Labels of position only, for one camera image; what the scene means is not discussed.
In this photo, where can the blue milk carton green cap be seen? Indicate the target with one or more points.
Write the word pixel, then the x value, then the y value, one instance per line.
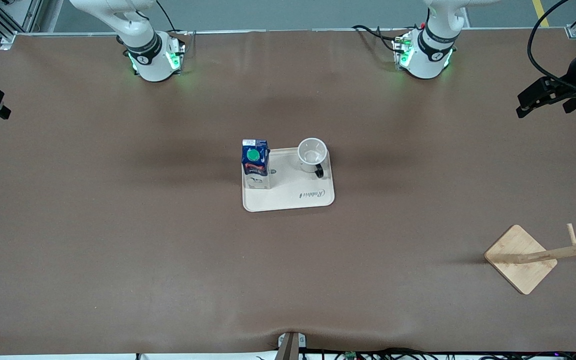
pixel 255 162

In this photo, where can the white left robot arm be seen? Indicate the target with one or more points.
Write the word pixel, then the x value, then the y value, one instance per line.
pixel 433 60

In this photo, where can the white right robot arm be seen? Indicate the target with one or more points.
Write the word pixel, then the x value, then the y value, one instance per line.
pixel 150 62

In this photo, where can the wooden cup rack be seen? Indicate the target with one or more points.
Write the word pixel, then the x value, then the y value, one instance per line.
pixel 515 252

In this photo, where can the brown table mat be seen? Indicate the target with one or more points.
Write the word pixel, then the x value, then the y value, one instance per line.
pixel 118 225

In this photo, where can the beige plastic tray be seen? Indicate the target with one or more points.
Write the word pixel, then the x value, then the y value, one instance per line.
pixel 293 195

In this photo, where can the small green circuit board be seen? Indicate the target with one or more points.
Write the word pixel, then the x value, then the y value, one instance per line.
pixel 351 355

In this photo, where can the metal clamp bracket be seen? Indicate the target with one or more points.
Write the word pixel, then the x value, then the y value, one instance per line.
pixel 292 347

